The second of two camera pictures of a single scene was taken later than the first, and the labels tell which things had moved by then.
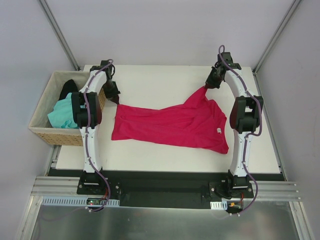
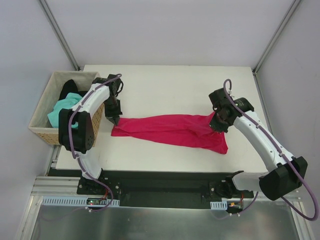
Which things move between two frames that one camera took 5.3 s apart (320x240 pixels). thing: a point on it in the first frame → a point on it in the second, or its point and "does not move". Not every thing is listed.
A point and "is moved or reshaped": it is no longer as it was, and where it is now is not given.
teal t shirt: x=62 y=116 does not move
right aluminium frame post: x=292 y=9 does not move
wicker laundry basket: x=46 y=132 does not move
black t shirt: x=69 y=87 does not move
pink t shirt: x=199 y=123 is moved or reshaped
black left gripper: x=112 y=91 → x=113 y=113
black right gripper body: x=212 y=81 → x=218 y=124
